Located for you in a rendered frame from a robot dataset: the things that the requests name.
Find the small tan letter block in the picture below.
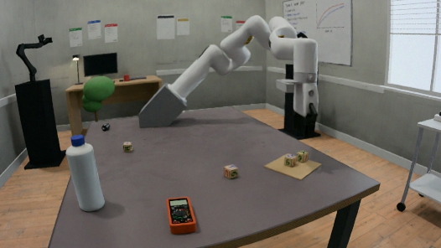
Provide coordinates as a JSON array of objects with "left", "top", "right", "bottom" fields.
[
  {"left": 123, "top": 142, "right": 132, "bottom": 152},
  {"left": 284, "top": 154, "right": 297, "bottom": 167},
  {"left": 297, "top": 151, "right": 309, "bottom": 163},
  {"left": 224, "top": 165, "right": 238, "bottom": 179}
]

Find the white plastic bottle with blue cap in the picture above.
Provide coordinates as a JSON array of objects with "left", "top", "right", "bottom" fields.
[{"left": 66, "top": 135, "right": 105, "bottom": 212}]

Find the orange pocket multimeter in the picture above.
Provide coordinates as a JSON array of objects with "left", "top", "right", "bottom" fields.
[{"left": 166, "top": 197, "right": 196, "bottom": 235}]

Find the tan flat mat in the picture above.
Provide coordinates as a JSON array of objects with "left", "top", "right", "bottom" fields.
[{"left": 264, "top": 154, "right": 322, "bottom": 180}]

